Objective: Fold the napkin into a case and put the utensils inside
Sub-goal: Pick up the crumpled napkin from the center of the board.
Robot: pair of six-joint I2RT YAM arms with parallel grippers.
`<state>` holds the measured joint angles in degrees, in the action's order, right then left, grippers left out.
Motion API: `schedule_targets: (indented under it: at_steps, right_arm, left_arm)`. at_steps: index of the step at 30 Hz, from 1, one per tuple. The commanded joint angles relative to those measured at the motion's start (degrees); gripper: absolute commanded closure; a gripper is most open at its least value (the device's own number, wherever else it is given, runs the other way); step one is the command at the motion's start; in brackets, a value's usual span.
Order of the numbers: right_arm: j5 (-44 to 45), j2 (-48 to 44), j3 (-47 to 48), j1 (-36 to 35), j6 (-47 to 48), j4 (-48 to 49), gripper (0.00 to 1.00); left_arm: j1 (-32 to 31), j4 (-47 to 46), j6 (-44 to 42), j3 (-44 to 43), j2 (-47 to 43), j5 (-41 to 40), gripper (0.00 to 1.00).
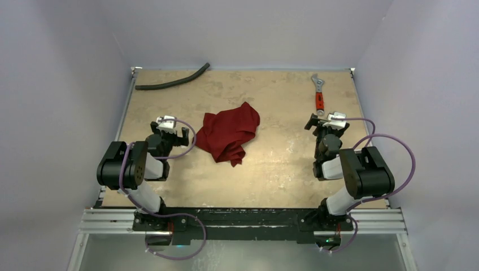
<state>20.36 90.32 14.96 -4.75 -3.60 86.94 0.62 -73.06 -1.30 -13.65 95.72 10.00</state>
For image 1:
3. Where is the adjustable wrench red handle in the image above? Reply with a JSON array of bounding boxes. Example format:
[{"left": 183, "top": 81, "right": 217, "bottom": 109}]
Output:
[{"left": 311, "top": 73, "right": 325, "bottom": 116}]

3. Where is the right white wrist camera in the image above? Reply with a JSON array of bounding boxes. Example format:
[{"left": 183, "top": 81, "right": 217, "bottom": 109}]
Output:
[{"left": 322, "top": 111, "right": 347, "bottom": 130}]

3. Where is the dark red cloth napkin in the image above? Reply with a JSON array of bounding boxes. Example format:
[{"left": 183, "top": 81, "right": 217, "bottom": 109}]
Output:
[{"left": 195, "top": 102, "right": 260, "bottom": 167}]

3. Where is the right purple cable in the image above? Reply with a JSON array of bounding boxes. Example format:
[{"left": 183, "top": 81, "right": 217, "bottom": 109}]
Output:
[{"left": 319, "top": 117, "right": 416, "bottom": 255}]

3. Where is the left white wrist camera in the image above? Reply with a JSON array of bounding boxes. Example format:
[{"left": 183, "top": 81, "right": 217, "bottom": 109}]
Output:
[{"left": 156, "top": 115, "right": 177, "bottom": 134}]

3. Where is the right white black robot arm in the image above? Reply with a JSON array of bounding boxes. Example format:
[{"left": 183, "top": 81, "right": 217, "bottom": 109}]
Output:
[{"left": 304, "top": 114, "right": 395, "bottom": 230}]

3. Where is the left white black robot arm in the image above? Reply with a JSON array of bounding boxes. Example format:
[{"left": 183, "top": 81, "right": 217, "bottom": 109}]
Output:
[{"left": 97, "top": 116, "right": 196, "bottom": 231}]

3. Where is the aluminium rail frame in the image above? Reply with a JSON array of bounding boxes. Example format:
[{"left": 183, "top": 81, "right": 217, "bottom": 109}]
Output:
[{"left": 69, "top": 69, "right": 417, "bottom": 270}]

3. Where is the black foam tube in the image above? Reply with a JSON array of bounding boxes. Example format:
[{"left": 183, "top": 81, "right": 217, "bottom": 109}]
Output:
[{"left": 135, "top": 63, "right": 211, "bottom": 91}]

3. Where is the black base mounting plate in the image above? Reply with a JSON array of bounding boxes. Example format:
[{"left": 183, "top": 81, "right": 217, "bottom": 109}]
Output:
[{"left": 132, "top": 207, "right": 354, "bottom": 245}]

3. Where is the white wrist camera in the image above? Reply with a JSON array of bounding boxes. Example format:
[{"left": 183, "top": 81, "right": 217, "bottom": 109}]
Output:
[
  {"left": 322, "top": 111, "right": 347, "bottom": 130},
  {"left": 156, "top": 115, "right": 177, "bottom": 134}
]

